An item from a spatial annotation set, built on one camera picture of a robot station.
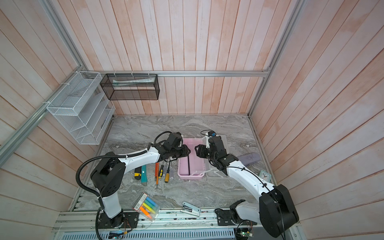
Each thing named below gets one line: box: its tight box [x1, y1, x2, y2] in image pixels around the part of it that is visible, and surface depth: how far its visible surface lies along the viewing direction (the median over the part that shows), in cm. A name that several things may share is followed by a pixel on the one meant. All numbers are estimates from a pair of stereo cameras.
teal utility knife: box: [141, 164, 148, 183], surface depth 89 cm
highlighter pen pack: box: [132, 192, 161, 222], surface depth 78 cm
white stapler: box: [180, 201, 201, 217], surface depth 77 cm
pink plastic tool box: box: [177, 137, 205, 180], surface depth 90 cm
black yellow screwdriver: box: [158, 164, 164, 179], surface depth 90 cm
